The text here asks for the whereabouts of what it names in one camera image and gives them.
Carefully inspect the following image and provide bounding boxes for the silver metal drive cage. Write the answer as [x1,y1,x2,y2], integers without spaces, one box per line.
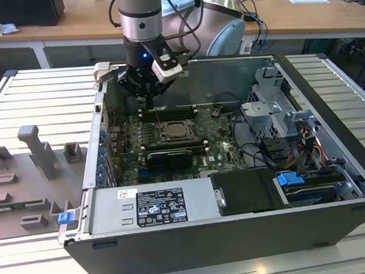
[237,62,323,143]

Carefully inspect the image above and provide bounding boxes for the black graphics card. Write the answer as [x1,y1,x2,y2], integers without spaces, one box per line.
[145,148,194,173]

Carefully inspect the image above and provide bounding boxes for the grey plastic case latch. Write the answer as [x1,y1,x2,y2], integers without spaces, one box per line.
[91,61,114,85]

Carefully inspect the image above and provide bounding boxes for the black open PC case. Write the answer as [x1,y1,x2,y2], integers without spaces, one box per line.
[49,43,365,274]

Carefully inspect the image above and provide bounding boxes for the CPU socket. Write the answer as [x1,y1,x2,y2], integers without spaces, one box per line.
[156,117,201,145]

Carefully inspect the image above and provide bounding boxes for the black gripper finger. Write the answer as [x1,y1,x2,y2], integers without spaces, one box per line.
[116,67,152,113]
[149,79,174,110]

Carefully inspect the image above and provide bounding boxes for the black RAM slot white clips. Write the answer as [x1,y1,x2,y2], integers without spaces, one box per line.
[143,137,208,149]
[140,105,198,116]
[140,111,199,122]
[144,143,210,155]

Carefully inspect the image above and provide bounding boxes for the green RAM stick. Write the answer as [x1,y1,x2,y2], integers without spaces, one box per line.
[0,199,47,211]

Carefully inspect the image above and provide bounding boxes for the crumpled white paper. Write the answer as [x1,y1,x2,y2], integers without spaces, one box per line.
[0,15,19,37]

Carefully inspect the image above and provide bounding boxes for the black plastic shroud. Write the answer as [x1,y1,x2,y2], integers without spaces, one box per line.
[209,166,285,218]

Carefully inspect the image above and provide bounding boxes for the blue plastic latch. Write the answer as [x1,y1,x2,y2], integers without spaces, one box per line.
[57,211,75,227]

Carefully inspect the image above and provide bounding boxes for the thin wire locking lever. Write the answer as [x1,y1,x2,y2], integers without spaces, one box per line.
[154,108,164,129]
[161,117,199,125]

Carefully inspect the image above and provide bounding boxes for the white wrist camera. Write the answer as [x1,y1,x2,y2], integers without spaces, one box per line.
[149,48,184,84]

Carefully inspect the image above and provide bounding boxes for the grey parts rack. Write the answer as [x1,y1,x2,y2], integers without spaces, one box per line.
[0,120,95,241]

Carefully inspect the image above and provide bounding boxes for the black box on desk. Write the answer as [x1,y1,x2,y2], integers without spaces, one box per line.
[0,0,66,31]

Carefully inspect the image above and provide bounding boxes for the wooden desk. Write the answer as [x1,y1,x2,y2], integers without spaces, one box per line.
[0,0,365,72]

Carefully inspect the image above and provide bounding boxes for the green motherboard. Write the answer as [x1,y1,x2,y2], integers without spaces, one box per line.
[105,103,252,185]

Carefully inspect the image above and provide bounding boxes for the silver chipset heatsink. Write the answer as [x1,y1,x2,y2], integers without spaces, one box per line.
[221,140,238,156]

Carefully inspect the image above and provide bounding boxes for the white paper sheet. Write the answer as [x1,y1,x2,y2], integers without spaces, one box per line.
[286,0,331,8]

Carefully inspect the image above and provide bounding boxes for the silver CPU green substrate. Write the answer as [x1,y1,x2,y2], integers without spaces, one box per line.
[166,123,188,138]

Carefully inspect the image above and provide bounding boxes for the yellow red power wires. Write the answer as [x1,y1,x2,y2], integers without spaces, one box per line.
[290,126,327,171]

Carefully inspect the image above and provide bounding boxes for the hard disk in blue carrier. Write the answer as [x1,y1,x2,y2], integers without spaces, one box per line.
[274,167,348,210]

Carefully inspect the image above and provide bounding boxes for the silver power supply unit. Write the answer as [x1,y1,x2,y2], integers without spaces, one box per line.
[84,176,224,236]

